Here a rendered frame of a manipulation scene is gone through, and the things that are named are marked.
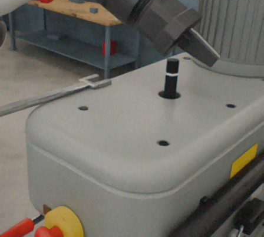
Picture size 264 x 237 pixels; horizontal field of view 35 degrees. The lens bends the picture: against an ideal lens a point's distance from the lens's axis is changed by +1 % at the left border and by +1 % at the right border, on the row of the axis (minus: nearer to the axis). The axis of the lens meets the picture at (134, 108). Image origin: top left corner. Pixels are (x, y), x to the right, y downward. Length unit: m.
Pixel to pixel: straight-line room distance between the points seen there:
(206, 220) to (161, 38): 0.25
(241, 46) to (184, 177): 0.34
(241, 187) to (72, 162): 0.25
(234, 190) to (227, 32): 0.30
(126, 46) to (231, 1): 5.64
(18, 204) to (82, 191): 3.00
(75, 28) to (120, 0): 6.51
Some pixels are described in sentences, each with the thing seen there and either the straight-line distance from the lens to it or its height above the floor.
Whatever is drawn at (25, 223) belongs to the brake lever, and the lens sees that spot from 0.69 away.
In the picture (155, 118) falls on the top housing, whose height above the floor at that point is 1.89.
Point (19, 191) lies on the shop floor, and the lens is 3.68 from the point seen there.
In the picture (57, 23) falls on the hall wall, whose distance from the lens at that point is 7.44.
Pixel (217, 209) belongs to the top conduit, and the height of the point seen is 1.80.
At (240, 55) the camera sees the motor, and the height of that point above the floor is 1.93.
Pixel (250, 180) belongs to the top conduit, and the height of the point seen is 1.80.
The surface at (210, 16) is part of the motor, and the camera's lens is 0.79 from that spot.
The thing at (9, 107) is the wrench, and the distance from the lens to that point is 0.61.
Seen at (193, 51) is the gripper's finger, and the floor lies 1.97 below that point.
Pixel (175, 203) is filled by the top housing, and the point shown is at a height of 1.83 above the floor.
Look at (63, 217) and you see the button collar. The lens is 0.57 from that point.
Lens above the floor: 2.15
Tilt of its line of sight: 25 degrees down
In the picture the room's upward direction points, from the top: 3 degrees clockwise
